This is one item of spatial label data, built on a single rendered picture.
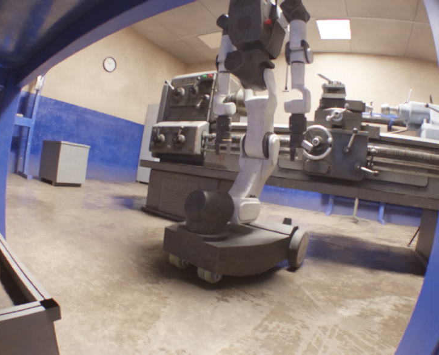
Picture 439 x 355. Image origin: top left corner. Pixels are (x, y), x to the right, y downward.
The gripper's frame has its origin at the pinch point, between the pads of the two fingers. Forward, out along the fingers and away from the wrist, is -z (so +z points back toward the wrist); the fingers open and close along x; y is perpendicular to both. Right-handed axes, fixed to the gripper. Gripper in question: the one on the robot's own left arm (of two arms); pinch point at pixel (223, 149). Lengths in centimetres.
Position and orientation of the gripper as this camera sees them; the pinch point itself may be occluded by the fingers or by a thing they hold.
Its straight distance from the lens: 140.6
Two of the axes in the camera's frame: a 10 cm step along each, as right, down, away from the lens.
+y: -7.9, -1.2, 6.1
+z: 0.2, -9.9, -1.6
